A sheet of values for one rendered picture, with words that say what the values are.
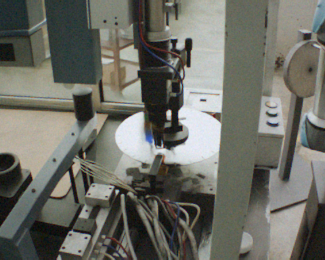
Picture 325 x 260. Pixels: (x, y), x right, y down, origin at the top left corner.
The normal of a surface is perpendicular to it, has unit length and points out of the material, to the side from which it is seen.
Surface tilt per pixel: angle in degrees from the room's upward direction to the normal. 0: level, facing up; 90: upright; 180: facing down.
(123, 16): 90
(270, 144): 90
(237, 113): 90
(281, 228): 0
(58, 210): 0
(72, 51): 90
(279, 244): 0
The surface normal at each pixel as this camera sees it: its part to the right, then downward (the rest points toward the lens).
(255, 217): -0.02, -0.86
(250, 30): -0.20, 0.51
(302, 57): 0.32, 0.43
